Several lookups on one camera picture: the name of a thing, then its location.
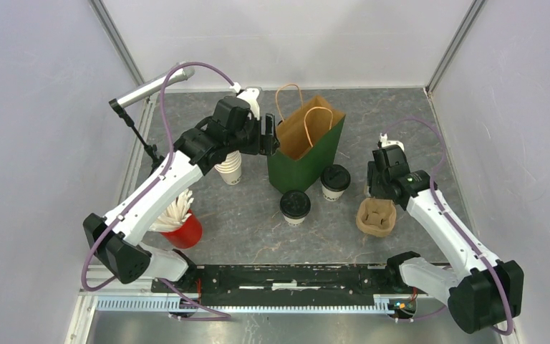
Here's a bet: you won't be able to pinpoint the red cup with straws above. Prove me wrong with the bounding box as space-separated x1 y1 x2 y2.
149 189 203 249

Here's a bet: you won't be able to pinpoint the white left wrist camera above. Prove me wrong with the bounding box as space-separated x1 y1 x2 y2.
229 82 263 120

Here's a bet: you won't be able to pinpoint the white paper coffee cup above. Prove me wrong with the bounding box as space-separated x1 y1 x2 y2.
322 185 344 201

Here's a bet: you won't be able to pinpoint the silver microphone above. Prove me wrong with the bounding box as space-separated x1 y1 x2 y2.
109 66 195 111

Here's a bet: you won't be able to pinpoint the brown cardboard cup carriers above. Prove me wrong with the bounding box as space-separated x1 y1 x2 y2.
355 184 397 238

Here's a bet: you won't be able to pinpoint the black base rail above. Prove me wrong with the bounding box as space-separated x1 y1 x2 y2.
151 264 427 314

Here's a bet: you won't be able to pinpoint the stack of white paper cups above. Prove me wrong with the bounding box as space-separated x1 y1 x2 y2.
214 150 242 185

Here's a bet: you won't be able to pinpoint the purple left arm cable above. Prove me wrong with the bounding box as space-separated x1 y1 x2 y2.
81 62 238 292

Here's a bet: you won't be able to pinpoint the black coffee cup lid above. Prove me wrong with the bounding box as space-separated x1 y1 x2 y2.
320 164 351 192

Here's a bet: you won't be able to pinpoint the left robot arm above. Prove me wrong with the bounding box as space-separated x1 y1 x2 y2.
82 87 279 292

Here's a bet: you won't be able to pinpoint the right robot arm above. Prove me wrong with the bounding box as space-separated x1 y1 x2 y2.
367 143 524 334

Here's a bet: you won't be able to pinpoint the green paper bag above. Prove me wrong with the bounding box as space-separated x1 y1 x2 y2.
267 83 346 194

